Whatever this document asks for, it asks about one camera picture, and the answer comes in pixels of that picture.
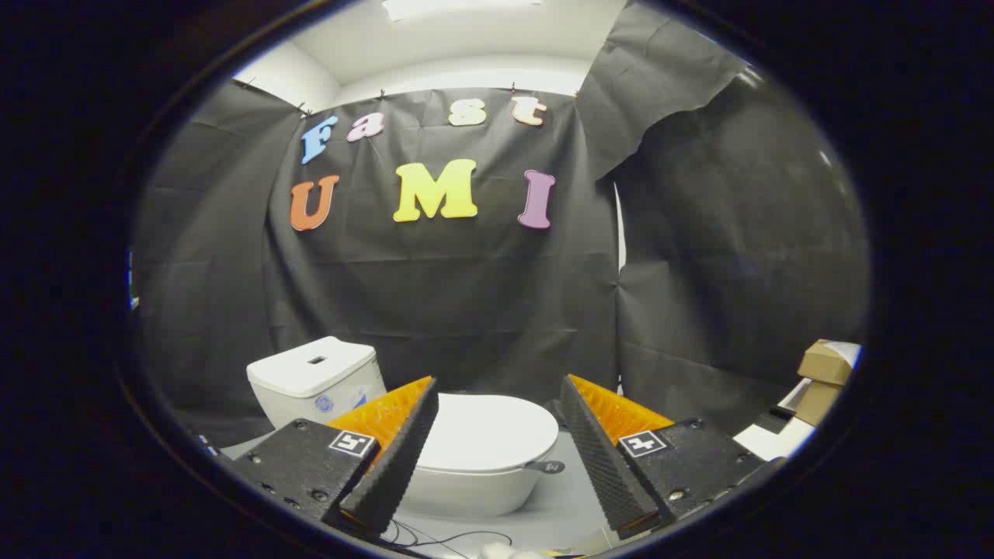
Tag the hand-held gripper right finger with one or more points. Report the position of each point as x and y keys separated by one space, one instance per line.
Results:
x=602 y=458

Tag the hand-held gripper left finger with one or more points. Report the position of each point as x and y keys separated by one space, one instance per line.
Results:
x=392 y=466

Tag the white toilet lid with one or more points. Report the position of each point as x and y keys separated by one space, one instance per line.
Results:
x=485 y=431

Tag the white toilet bowl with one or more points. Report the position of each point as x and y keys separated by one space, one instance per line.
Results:
x=474 y=493

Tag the white toilet tank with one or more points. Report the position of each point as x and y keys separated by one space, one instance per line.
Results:
x=311 y=380

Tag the black backdrop cloth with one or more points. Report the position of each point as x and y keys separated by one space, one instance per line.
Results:
x=466 y=295

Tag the brown cardboard box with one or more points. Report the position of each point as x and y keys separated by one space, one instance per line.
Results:
x=815 y=402
x=827 y=361

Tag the ceiling light panel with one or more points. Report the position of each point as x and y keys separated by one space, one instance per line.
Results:
x=458 y=6

